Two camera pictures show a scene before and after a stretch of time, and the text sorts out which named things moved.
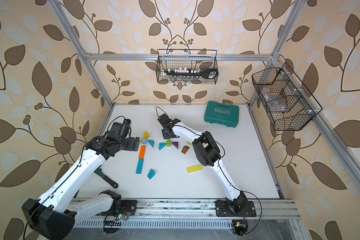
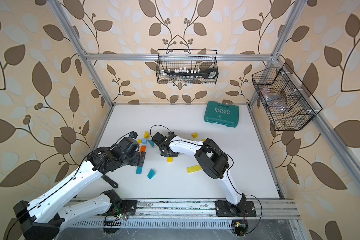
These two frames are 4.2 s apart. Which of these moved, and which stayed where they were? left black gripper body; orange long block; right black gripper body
Moved: right black gripper body; left black gripper body
Stayed: orange long block
